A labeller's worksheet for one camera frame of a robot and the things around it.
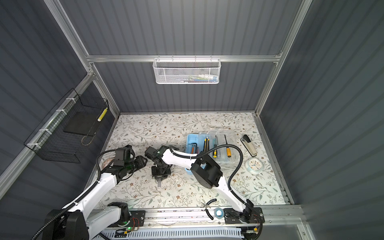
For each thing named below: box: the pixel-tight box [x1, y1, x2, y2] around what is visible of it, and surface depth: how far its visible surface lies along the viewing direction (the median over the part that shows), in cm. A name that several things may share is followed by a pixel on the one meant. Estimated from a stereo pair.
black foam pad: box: [63, 112, 101, 136], surface depth 80 cm
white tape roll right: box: [245, 157, 265, 174], surface depth 91 cm
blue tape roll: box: [214, 207, 224, 220], surface depth 75 cm
